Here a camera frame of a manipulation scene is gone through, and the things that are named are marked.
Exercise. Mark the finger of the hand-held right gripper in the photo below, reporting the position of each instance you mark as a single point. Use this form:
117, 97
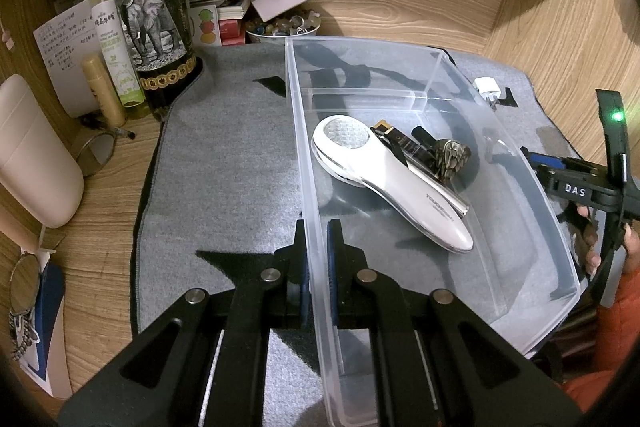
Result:
540, 159

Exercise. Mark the small black case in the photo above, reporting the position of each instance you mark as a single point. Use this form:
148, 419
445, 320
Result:
425, 138

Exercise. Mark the person's right hand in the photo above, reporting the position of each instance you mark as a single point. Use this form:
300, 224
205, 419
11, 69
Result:
587, 242

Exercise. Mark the white bowl of stones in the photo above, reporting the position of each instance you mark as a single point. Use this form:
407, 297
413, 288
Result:
280, 32

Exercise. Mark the grey mat with black letters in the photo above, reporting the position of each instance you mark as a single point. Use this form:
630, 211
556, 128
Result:
225, 187

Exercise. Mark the white plug adapter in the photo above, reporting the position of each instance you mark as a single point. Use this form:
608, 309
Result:
486, 88

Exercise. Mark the white handwritten note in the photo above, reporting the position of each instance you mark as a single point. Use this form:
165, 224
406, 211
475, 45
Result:
55, 52

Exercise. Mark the white handheld electric device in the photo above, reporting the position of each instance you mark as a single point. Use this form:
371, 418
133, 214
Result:
400, 192

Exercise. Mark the round metal-rim lens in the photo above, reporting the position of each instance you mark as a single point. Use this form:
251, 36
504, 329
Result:
90, 164

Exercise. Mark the beige cylindrical tube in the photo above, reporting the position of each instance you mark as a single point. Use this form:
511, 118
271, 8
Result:
102, 92

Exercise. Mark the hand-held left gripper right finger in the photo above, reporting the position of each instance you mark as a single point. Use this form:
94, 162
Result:
332, 277

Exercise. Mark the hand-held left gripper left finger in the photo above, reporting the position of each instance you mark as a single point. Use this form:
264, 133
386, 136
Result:
303, 277

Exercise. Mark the clear plastic storage box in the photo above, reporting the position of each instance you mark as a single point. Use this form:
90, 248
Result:
450, 287

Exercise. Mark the blue and white booklet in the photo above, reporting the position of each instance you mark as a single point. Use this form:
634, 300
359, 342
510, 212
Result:
47, 332

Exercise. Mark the person's right forearm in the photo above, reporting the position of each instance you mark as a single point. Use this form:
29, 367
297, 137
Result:
610, 347

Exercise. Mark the green spray bottle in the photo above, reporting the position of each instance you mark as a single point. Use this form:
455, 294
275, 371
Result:
112, 52

